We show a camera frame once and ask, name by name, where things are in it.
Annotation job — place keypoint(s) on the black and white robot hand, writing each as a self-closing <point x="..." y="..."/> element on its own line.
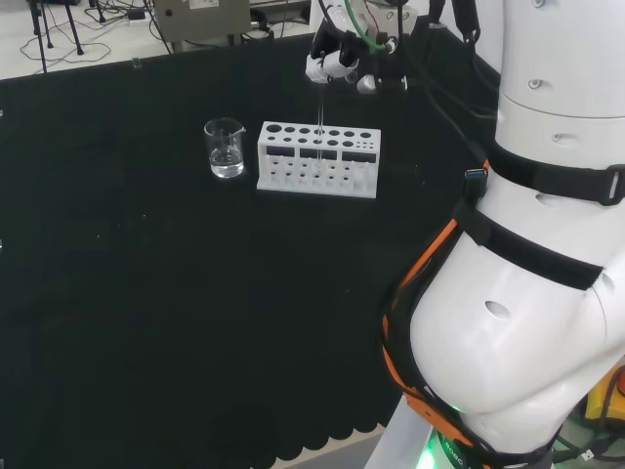
<point x="342" y="54"/>

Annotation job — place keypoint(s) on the clear glass rod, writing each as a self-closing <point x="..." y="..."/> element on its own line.
<point x="320" y="122"/>

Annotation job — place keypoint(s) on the white test tube rack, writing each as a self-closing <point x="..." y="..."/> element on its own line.
<point x="317" y="168"/>

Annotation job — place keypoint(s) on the grey metal equipment box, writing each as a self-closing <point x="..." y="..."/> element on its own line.
<point x="205" y="17"/>

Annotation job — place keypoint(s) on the glass beaker with water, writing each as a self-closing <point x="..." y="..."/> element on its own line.
<point x="225" y="156"/>

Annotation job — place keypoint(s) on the black tripod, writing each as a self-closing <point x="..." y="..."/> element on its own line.
<point x="73" y="29"/>

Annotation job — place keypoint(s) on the black bench cloth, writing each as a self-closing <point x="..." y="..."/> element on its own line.
<point x="171" y="293"/>

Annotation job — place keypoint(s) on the thin dark stand pole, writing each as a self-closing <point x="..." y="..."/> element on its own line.
<point x="41" y="49"/>

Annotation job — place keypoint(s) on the pale board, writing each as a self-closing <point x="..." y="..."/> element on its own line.
<point x="400" y="439"/>

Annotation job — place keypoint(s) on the yellow stop button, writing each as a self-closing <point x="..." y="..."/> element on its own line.
<point x="605" y="400"/>

